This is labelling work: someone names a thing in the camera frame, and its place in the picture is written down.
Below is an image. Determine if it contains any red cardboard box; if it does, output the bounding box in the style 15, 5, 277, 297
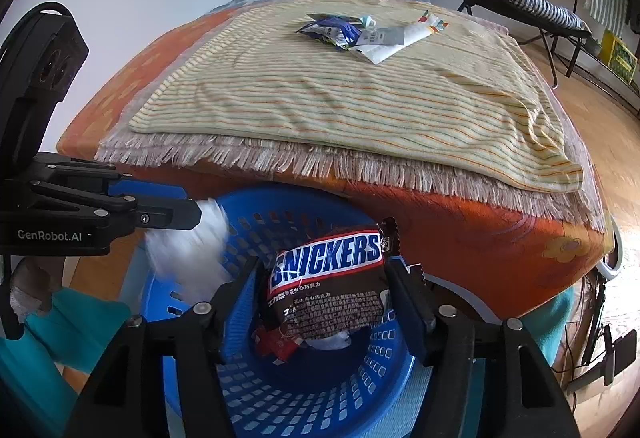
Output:
252, 325, 301, 361

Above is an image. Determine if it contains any white paper sheet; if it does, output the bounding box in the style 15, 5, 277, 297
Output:
350, 43, 406, 65

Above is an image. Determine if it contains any white toothpaste tube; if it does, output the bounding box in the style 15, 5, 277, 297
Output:
357, 13, 453, 46

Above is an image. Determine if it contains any black tripod stand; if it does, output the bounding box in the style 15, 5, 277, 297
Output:
565, 323, 636, 391

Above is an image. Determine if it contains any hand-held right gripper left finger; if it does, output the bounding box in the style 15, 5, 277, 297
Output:
62, 255, 261, 438

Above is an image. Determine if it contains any small tube teal cap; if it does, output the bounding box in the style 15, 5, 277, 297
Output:
306, 12, 377, 28

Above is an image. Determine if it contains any yellow plastic crate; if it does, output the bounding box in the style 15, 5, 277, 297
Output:
599, 29, 640, 86

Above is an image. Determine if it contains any striped cushion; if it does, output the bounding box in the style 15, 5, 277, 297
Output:
492, 0, 591, 32

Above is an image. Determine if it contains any large white plastic bag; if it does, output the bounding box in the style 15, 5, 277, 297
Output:
145, 198, 236, 304

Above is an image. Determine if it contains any orange floral bedsheet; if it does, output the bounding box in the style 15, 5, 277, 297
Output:
56, 1, 613, 324

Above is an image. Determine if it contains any teal cloth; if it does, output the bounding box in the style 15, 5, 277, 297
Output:
0, 285, 576, 438

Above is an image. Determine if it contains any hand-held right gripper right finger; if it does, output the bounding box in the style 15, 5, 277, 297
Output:
382, 258, 581, 438

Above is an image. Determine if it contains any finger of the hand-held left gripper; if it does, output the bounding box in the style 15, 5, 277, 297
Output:
34, 152, 190, 202
30, 182, 203, 239

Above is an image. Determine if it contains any white ring light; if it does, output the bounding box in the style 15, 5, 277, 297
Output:
602, 213, 626, 276

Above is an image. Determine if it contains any brown snack bag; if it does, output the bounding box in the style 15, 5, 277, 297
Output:
255, 217, 401, 344

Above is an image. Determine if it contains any striped yellow fringed blanket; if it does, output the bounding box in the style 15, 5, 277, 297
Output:
92, 0, 608, 234

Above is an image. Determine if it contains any blue plastic basket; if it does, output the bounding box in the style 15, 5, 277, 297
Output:
140, 188, 418, 438

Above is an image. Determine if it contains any blue snack wrapper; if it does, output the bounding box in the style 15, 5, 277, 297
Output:
296, 17, 362, 50

